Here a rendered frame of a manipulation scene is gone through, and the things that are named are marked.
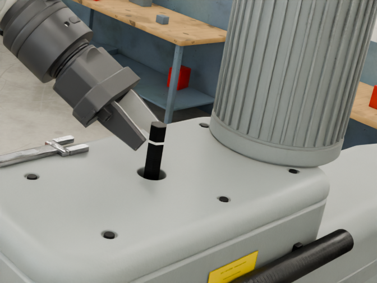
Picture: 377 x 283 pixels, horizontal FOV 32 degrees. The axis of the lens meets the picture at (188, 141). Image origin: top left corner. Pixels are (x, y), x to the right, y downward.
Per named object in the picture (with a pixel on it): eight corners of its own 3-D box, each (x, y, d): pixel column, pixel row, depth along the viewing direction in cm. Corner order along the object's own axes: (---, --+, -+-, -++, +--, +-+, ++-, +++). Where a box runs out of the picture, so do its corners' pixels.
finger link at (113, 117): (134, 152, 79) (97, 116, 79) (150, 135, 77) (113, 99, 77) (129, 157, 77) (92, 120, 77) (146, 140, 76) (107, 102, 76)
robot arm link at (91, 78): (110, 114, 88) (47, 52, 88) (154, 65, 84) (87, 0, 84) (67, 145, 77) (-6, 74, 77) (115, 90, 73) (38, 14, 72)
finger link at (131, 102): (164, 123, 82) (129, 88, 82) (149, 139, 83) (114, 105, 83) (169, 119, 83) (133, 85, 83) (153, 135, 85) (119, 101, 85)
